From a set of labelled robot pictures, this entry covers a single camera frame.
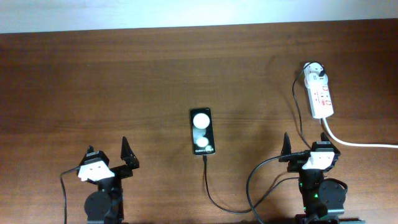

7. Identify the white USB charger plug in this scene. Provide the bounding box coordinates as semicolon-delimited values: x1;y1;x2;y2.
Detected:
304;70;326;88

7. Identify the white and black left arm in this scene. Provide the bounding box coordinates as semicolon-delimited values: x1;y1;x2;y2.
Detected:
78;137;139;224

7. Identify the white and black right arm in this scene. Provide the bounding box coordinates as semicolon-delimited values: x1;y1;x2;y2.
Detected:
279;133;365;224

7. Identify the black USB charging cable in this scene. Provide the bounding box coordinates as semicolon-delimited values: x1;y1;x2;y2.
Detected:
202;61;326;215

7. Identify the white power strip cord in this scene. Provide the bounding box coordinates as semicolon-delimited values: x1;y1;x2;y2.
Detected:
320;117;398;149

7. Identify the white power strip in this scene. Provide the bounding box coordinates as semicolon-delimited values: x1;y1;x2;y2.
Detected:
304;62;334;119

